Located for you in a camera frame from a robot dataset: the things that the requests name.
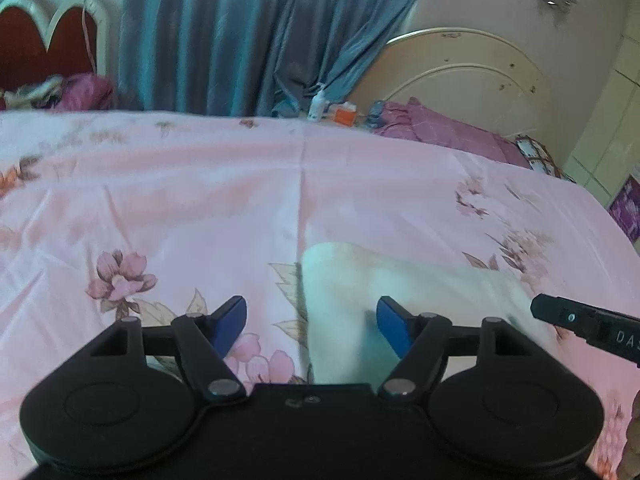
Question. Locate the blue-grey curtain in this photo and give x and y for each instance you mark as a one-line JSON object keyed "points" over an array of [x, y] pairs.
{"points": [[240, 35]]}

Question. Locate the cream arched headboard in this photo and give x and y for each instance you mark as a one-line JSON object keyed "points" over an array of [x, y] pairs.
{"points": [[465, 75]]}

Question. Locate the red heart-shaped headboard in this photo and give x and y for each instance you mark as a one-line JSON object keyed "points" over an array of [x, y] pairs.
{"points": [[35, 45]]}

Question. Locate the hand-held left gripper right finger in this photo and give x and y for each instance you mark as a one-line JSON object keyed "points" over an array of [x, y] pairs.
{"points": [[395, 322]]}

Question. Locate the person's right hand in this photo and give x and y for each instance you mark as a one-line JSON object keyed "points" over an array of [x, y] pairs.
{"points": [[631, 440]]}

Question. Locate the pink floral bedsheet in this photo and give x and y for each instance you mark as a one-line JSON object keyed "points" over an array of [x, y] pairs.
{"points": [[175, 190]]}

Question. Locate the purple blanket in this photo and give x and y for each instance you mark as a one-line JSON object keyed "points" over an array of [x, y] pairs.
{"points": [[440, 127]]}

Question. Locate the cream wardrobe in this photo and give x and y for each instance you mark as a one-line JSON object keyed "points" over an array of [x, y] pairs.
{"points": [[607, 125]]}

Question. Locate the orange box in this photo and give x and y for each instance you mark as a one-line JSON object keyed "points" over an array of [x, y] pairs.
{"points": [[344, 114]]}

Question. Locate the white plastic bottle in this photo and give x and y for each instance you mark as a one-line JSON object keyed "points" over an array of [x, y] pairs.
{"points": [[316, 105]]}

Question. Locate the white knit sweater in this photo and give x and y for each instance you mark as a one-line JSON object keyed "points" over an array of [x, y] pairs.
{"points": [[345, 285]]}

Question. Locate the checkered pillow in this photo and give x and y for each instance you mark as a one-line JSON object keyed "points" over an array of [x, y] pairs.
{"points": [[540, 157]]}

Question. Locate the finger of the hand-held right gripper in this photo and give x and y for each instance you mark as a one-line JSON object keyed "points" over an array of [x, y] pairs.
{"points": [[575, 317]]}

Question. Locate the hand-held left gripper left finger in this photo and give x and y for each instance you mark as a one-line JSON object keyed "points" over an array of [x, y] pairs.
{"points": [[229, 321]]}

